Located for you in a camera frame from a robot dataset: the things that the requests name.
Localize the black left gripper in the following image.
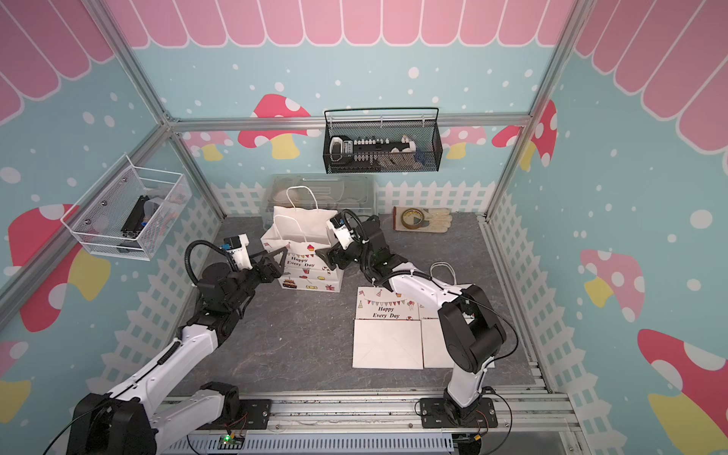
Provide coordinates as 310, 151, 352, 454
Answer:
226, 247, 288, 309

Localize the white paper gift bag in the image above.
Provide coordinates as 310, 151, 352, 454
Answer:
413, 272, 507, 373

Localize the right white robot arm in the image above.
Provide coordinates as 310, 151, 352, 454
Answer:
317, 210, 507, 427

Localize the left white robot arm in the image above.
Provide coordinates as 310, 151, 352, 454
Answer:
66, 234, 287, 454

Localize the clear plastic storage box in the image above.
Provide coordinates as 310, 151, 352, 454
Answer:
260, 174, 377, 229

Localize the brown packing tape roll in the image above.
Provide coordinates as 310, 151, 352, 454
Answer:
399, 208, 427, 231

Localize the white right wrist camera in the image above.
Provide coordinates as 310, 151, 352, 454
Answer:
327, 212, 354, 250

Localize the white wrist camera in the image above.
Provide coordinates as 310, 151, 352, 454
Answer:
327, 212, 354, 250
222, 234, 252, 271

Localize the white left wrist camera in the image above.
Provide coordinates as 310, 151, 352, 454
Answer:
222, 234, 252, 271

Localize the black wire mesh wall basket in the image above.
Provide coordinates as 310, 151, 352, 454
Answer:
322, 107, 443, 174

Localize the white wire wall basket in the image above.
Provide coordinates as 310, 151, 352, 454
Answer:
61, 155, 191, 261

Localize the metal base rail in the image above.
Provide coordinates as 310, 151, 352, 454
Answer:
167, 386, 589, 454

